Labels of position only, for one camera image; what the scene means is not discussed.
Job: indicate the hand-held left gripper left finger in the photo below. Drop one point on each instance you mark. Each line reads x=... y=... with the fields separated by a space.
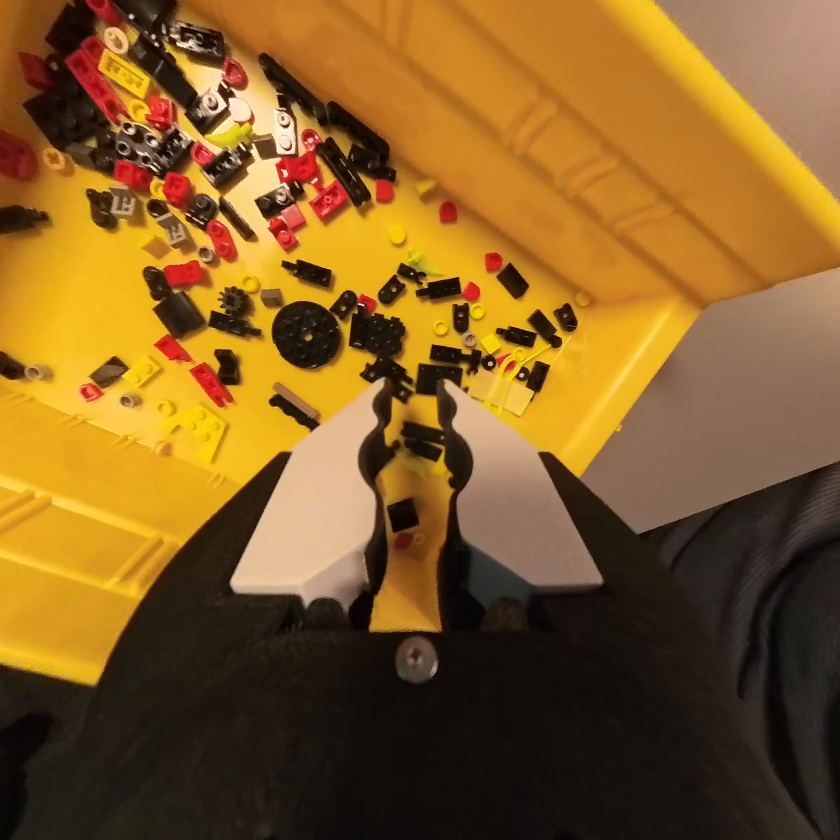
x=308 y=525

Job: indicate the pile of lego pieces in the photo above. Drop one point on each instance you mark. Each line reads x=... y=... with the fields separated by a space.
x=374 y=331

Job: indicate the yellow plastic bin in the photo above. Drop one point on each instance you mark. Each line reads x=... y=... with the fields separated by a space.
x=590 y=131

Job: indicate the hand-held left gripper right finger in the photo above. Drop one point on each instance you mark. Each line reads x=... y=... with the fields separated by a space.
x=525 y=525

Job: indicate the black round lego plate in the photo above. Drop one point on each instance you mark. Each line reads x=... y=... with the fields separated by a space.
x=307 y=334

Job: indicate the person's dark grey clothing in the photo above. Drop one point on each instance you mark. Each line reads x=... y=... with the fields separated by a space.
x=774 y=590

